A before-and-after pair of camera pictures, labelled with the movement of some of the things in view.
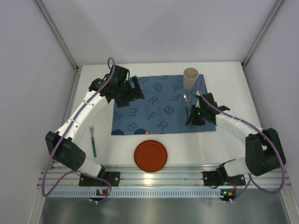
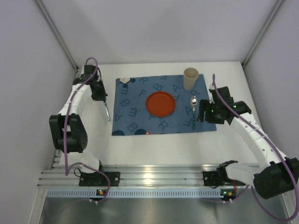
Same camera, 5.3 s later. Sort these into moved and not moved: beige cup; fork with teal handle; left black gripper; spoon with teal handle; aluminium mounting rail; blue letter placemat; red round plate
Moved: red round plate; spoon with teal handle; left black gripper; fork with teal handle
Not moved: aluminium mounting rail; blue letter placemat; beige cup
